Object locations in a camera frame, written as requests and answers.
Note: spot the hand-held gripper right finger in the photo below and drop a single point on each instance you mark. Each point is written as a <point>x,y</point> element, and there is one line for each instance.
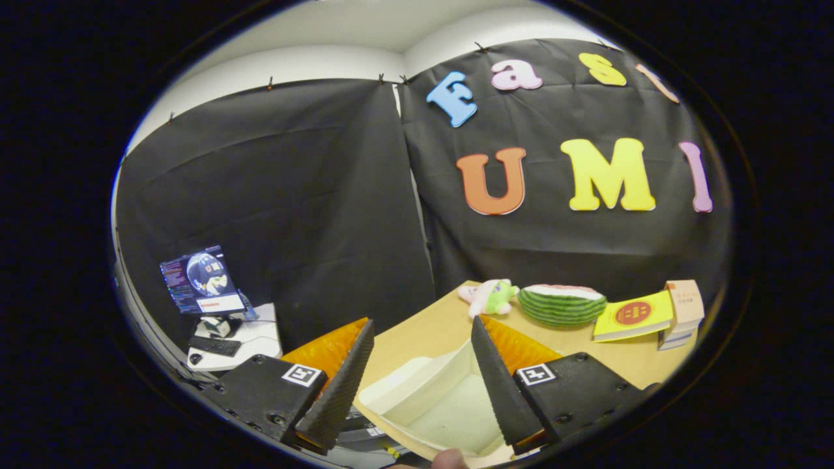
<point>502,391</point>

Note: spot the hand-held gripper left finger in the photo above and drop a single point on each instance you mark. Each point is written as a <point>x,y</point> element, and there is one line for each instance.
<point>342,391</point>

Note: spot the beige fabric storage box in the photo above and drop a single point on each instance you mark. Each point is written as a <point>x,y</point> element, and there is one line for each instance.
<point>449,410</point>

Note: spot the pink and green plush toy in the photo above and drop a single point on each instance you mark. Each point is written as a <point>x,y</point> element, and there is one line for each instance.
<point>495,298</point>

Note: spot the white side table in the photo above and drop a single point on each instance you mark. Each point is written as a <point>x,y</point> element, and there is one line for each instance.
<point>260,339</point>

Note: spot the watermelon slice plush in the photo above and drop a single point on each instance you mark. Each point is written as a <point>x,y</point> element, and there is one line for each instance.
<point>560,309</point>

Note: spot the black keyboard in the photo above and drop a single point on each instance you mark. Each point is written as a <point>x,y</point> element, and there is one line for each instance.
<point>215,346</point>

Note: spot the yellow book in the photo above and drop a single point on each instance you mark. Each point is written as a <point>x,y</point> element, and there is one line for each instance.
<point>632,314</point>

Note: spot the grey stacked book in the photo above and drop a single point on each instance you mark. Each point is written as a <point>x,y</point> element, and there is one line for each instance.
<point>674,343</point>

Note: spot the white stacked book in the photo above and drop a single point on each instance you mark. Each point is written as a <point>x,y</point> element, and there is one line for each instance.
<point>681,335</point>

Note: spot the beige cover book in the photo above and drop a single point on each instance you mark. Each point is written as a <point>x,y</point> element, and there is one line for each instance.
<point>684,303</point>

